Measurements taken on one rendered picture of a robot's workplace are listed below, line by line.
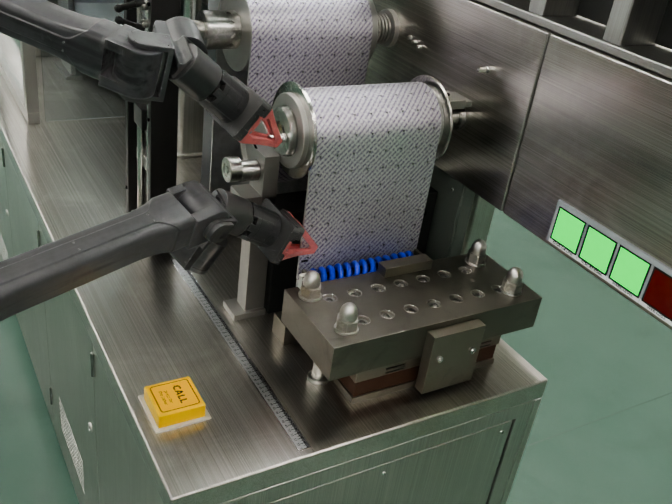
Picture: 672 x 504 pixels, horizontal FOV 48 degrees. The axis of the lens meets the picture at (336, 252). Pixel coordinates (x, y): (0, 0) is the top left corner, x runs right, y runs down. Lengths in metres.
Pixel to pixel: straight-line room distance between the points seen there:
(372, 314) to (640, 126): 0.46
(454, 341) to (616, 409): 1.76
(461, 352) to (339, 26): 0.60
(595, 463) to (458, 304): 1.49
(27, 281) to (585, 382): 2.36
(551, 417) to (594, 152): 1.71
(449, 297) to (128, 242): 0.53
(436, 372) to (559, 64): 0.50
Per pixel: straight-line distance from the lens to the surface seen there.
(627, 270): 1.13
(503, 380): 1.32
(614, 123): 1.12
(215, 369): 1.23
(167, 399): 1.14
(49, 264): 0.92
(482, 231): 1.65
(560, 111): 1.19
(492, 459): 1.41
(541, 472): 2.54
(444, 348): 1.18
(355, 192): 1.21
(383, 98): 1.21
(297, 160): 1.15
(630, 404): 2.95
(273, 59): 1.33
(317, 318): 1.13
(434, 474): 1.32
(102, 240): 0.95
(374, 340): 1.11
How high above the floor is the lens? 1.68
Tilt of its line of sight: 30 degrees down
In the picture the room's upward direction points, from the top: 8 degrees clockwise
